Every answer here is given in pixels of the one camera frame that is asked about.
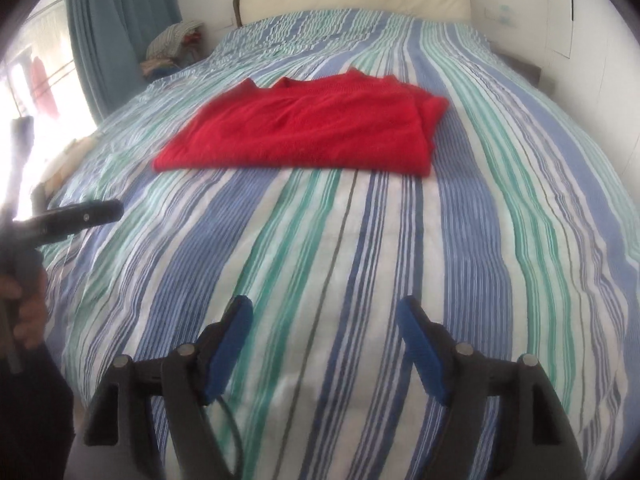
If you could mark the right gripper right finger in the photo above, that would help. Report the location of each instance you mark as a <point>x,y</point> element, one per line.
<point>534,439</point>

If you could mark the red knit sweater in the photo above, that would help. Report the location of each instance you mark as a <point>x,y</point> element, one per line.
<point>345,121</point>

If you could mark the striped blue green bedspread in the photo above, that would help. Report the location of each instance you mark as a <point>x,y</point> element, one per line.
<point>522,240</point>

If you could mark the wall socket with blue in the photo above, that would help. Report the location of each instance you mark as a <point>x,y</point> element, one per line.
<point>503,15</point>

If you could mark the teal curtain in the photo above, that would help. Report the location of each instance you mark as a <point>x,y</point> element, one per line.
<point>109,39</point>

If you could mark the pile of clothes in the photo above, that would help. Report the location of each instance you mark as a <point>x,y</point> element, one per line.
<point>175,48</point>

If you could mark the red garment on balcony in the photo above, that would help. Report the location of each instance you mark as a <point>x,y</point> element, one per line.
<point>42,95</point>

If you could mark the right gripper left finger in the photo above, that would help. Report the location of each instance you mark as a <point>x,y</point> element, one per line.
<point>117,439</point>

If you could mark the dark wooden nightstand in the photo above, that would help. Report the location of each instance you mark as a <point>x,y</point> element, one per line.
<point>529,71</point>

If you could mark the person's left hand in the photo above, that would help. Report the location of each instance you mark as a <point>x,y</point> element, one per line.
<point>32,311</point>

